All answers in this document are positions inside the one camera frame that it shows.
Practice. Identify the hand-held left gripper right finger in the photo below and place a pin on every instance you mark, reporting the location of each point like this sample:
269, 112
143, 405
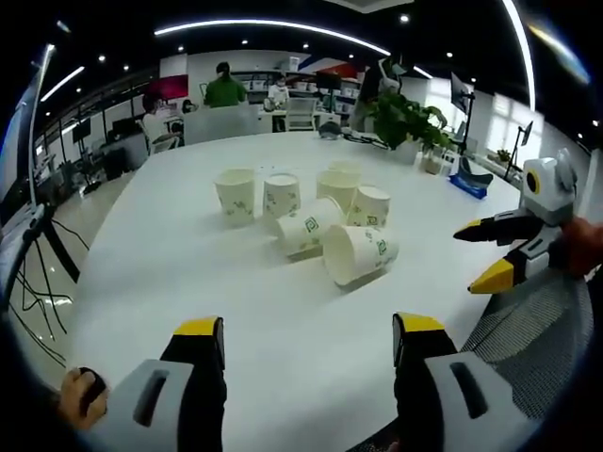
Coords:
452, 409

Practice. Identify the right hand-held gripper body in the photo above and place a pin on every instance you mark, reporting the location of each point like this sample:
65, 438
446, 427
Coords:
551, 198

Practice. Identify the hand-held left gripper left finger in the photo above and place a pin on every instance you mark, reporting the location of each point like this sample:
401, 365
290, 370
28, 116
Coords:
141, 414

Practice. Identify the group of white paper cups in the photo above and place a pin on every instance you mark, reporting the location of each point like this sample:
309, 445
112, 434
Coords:
306, 226

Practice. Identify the person's right hand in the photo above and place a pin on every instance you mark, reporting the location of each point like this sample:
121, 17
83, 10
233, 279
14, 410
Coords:
581, 247

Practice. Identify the person's left hand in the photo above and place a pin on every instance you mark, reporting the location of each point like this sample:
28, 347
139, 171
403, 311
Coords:
75, 395

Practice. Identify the grey mesh chair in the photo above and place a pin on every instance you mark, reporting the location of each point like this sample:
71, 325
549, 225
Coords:
532, 325

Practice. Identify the blue tissue box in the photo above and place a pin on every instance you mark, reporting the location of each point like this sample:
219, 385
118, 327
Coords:
468, 181

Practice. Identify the small monitor on stand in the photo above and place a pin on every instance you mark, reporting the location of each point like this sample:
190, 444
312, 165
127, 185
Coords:
525, 136

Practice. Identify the small plant pot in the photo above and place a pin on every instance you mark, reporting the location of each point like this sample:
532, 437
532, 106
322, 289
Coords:
431, 162

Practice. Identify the white plant pot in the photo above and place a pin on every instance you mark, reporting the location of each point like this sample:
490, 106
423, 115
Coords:
406, 151

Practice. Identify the green potted plant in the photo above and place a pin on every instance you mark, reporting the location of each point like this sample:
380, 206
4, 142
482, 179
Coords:
405, 117

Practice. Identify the white table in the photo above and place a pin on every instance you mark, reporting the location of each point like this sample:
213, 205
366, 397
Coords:
282, 306

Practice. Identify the dark object on table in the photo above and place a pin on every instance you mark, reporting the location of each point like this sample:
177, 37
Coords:
329, 131

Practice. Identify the white office chair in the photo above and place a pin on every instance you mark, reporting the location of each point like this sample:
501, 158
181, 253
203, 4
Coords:
301, 113

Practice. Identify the metal stand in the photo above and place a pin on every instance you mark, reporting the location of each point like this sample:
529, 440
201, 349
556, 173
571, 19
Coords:
35, 141

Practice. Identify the grey partition panel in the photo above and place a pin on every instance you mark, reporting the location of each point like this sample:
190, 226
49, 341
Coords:
221, 124

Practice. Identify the curved ceiling light strip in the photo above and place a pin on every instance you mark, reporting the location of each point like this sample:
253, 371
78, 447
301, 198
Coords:
264, 29

